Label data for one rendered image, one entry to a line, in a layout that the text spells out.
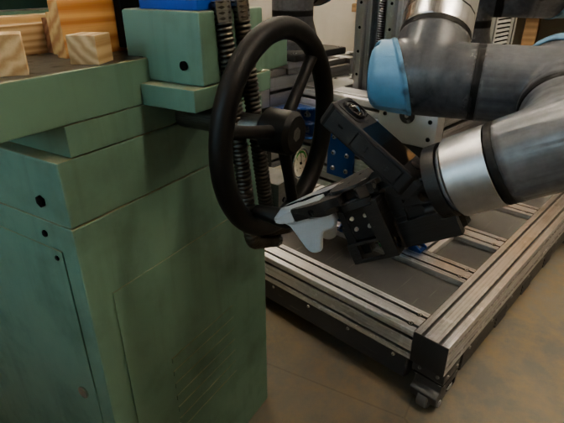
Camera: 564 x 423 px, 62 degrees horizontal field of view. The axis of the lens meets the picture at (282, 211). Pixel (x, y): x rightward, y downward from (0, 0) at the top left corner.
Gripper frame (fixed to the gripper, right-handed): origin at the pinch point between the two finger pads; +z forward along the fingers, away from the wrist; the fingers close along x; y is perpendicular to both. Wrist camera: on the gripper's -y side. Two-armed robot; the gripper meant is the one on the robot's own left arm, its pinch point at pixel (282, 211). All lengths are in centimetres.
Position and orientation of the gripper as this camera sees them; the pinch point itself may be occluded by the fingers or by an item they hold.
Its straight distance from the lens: 56.0
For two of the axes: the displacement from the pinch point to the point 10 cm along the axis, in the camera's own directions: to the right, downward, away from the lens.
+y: 4.3, 8.9, 1.5
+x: 5.2, -3.8, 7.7
